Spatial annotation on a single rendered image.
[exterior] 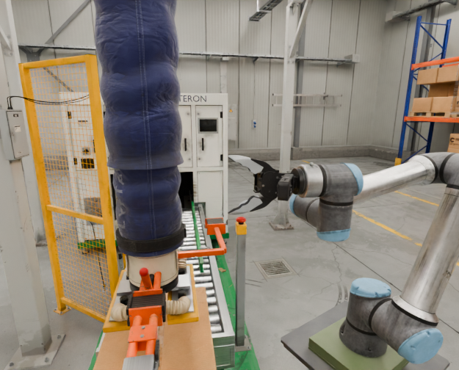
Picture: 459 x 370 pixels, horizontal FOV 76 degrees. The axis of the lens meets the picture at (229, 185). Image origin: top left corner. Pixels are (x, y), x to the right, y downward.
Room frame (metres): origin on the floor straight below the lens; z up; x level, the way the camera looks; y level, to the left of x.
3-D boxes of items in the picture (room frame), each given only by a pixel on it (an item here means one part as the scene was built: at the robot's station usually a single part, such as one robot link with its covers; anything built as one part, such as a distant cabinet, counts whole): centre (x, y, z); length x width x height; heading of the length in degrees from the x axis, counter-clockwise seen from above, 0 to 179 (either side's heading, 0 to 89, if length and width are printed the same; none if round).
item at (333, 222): (0.81, -0.30, 1.46); 0.12 x 0.09 x 0.12; 19
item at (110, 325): (0.93, 0.36, 1.14); 0.34 x 0.10 x 0.05; 10
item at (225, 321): (2.49, 0.19, 0.50); 2.31 x 0.05 x 0.19; 9
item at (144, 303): (0.70, 0.22, 1.24); 0.10 x 0.08 x 0.06; 100
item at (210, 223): (1.29, 0.06, 1.24); 0.09 x 0.08 x 0.05; 100
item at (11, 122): (1.87, 1.34, 1.62); 0.20 x 0.05 x 0.30; 9
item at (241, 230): (1.93, -0.08, 0.50); 0.07 x 0.07 x 1.00; 9
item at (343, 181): (0.80, -0.30, 1.57); 0.12 x 0.09 x 0.10; 100
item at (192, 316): (0.96, 0.17, 1.14); 0.34 x 0.10 x 0.05; 10
